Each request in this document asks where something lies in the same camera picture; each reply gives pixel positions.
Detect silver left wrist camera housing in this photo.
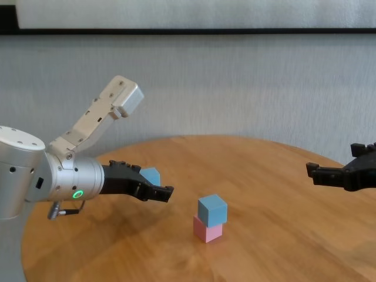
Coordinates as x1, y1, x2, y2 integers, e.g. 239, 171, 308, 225
46, 75, 145, 161

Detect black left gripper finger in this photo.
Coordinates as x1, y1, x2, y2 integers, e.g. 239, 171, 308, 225
139, 184, 175, 204
109, 160, 142, 177

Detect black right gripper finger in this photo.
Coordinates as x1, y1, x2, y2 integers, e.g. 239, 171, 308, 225
305, 162, 348, 189
350, 142, 376, 158

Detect pink building block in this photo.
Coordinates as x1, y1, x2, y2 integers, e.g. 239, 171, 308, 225
193, 215, 224, 244

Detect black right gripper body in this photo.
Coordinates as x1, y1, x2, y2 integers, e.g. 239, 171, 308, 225
343, 152, 376, 193

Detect blue building block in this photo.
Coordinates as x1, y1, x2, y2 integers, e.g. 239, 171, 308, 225
197, 193, 229, 229
140, 167, 161, 187

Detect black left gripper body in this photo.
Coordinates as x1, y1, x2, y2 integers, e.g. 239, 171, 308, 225
100, 164, 154, 203

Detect left arm cable with connector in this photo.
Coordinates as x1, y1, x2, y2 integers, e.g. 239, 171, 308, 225
48, 199, 86, 220

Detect black wall trim strip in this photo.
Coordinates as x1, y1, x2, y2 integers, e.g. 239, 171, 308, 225
0, 5, 376, 36

